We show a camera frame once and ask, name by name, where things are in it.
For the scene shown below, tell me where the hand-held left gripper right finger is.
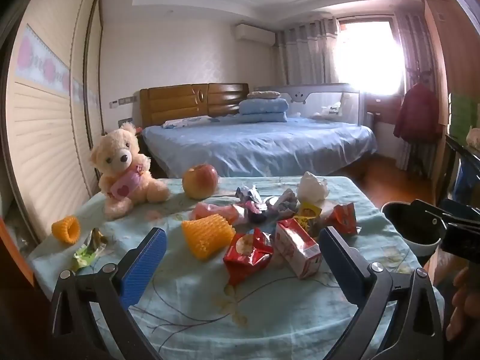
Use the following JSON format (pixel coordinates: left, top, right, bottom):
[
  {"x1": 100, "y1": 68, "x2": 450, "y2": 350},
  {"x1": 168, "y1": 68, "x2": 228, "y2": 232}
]
[{"x1": 318, "y1": 226, "x2": 445, "y2": 360}]

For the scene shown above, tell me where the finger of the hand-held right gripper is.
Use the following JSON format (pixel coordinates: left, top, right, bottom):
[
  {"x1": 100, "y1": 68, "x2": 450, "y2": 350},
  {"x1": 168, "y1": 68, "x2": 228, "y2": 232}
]
[
  {"x1": 439, "y1": 224, "x2": 480, "y2": 265},
  {"x1": 410, "y1": 199, "x2": 480, "y2": 229}
]

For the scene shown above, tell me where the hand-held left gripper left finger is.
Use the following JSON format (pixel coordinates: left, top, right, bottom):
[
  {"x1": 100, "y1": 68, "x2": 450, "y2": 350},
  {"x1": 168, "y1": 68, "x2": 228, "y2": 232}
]
[{"x1": 50, "y1": 227, "x2": 167, "y2": 360}]

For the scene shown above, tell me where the round trash bin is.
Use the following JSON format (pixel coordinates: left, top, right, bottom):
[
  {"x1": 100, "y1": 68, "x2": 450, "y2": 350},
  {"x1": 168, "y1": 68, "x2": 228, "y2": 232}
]
[{"x1": 380, "y1": 200, "x2": 444, "y2": 267}]

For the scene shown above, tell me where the red and white milk carton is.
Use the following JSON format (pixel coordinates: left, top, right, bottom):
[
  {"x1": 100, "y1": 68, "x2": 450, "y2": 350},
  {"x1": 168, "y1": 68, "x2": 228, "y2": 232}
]
[{"x1": 275, "y1": 218, "x2": 323, "y2": 280}]

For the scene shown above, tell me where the small red snack packet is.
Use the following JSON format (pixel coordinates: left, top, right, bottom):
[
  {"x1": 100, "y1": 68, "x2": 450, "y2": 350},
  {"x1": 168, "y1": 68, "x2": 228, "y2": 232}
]
[{"x1": 324, "y1": 202, "x2": 357, "y2": 235}]

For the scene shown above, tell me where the yellow snack packet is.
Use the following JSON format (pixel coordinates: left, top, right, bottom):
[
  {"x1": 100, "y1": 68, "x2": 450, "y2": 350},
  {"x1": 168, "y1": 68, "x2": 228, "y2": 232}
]
[{"x1": 292, "y1": 202, "x2": 323, "y2": 239}]

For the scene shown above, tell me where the large yellow foam fruit net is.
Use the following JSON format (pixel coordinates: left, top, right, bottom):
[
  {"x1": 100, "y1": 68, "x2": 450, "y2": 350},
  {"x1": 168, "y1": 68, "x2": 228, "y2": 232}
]
[{"x1": 182, "y1": 213, "x2": 236, "y2": 261}]

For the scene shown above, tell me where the white tissue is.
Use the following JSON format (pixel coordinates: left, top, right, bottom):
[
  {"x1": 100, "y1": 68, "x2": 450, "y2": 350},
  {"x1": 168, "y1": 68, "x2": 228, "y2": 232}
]
[{"x1": 296, "y1": 171, "x2": 329, "y2": 205}]

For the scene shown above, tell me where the pink plastic wrapper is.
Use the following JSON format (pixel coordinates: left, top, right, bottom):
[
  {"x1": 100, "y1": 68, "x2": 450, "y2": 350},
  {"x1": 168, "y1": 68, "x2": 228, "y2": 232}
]
[{"x1": 191, "y1": 202, "x2": 248, "y2": 226}]

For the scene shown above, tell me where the dark purple wrapper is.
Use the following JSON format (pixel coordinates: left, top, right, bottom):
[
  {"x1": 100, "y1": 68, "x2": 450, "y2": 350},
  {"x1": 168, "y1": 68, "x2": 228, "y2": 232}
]
[{"x1": 245, "y1": 200, "x2": 279, "y2": 226}]

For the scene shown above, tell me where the blue and silver foil wrapper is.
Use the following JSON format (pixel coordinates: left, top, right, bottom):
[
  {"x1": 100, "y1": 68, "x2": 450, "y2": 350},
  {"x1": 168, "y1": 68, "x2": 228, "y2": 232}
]
[{"x1": 235, "y1": 184, "x2": 271, "y2": 205}]

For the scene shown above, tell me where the person's right hand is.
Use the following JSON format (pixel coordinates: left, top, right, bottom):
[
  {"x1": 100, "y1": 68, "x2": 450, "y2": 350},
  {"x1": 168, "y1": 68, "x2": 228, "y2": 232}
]
[{"x1": 446, "y1": 266, "x2": 480, "y2": 342}]

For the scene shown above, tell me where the green snack wrapper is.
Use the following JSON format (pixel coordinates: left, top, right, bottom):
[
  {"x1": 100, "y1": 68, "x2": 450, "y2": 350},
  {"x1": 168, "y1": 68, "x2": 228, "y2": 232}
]
[{"x1": 72, "y1": 228, "x2": 107, "y2": 271}]

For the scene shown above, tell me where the small yellow foam fruit net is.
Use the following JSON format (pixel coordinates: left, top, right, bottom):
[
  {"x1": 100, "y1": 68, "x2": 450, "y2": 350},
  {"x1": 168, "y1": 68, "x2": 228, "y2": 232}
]
[{"x1": 51, "y1": 215, "x2": 81, "y2": 244}]

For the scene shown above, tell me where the red coat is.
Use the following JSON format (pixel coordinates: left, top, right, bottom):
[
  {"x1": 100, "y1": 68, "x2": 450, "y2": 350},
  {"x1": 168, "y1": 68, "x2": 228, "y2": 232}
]
[{"x1": 393, "y1": 82, "x2": 443, "y2": 143}]

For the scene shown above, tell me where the red apple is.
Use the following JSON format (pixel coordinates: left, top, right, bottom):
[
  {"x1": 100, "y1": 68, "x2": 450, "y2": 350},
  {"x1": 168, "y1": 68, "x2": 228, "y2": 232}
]
[{"x1": 182, "y1": 164, "x2": 219, "y2": 200}]

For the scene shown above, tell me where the stack of green boxes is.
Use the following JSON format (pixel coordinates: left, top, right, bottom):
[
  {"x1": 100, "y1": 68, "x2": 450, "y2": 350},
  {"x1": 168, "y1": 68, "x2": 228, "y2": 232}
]
[{"x1": 448, "y1": 92, "x2": 478, "y2": 139}]

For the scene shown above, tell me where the cream teddy bear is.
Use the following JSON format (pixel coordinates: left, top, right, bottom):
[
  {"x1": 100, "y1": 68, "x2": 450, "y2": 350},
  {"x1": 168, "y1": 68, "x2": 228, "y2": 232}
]
[{"x1": 90, "y1": 122, "x2": 171, "y2": 220}]

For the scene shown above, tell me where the bed with blue sheet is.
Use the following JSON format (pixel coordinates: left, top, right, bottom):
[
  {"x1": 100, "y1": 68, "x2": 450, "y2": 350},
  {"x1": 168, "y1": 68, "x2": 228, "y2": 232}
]
[{"x1": 142, "y1": 114, "x2": 377, "y2": 179}]

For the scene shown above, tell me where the white plush toy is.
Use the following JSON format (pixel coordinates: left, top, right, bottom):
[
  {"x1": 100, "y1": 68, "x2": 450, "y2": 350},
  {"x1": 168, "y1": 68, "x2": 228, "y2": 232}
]
[{"x1": 313, "y1": 101, "x2": 344, "y2": 118}]

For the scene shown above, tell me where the flat white and blue pillow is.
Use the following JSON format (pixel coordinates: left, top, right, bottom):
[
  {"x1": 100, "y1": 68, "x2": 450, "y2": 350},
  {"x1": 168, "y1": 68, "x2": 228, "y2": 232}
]
[{"x1": 162, "y1": 116, "x2": 220, "y2": 129}]

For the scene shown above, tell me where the grey patterned curtain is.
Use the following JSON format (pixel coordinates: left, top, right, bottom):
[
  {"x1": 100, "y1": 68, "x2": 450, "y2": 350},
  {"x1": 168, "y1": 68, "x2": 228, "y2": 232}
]
[
  {"x1": 394, "y1": 9, "x2": 426, "y2": 94},
  {"x1": 275, "y1": 17, "x2": 340, "y2": 87}
]

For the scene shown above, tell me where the wooden headboard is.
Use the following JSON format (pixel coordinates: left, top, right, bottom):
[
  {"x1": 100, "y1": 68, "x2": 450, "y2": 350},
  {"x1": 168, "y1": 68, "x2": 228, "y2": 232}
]
[{"x1": 139, "y1": 83, "x2": 250, "y2": 130}]

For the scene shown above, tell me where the bright window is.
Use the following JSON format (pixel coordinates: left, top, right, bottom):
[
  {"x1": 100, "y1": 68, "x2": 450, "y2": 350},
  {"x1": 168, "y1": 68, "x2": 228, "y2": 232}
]
[{"x1": 337, "y1": 19, "x2": 406, "y2": 96}]

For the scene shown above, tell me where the cream sliding door wardrobe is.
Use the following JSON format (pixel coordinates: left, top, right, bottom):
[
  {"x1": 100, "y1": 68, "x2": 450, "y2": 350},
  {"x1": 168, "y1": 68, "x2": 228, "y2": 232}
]
[{"x1": 0, "y1": 0, "x2": 106, "y2": 248}]

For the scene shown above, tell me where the folded blue quilt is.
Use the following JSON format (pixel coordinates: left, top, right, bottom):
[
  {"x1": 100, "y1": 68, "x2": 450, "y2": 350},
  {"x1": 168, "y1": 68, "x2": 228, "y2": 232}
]
[{"x1": 239, "y1": 97, "x2": 289, "y2": 124}]

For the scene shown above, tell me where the white air conditioner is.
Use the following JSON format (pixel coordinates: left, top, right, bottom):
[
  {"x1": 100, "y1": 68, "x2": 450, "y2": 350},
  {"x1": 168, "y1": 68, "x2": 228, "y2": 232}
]
[{"x1": 235, "y1": 23, "x2": 276, "y2": 47}]

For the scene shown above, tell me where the grey bed guard rail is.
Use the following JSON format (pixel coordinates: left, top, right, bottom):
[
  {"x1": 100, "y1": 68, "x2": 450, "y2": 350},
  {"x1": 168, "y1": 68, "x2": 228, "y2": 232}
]
[{"x1": 252, "y1": 82, "x2": 365, "y2": 125}]

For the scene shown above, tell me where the tall wooden wall cabinet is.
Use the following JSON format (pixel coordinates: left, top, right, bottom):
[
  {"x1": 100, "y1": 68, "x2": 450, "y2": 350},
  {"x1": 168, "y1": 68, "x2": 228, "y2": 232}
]
[{"x1": 416, "y1": 0, "x2": 480, "y2": 136}]

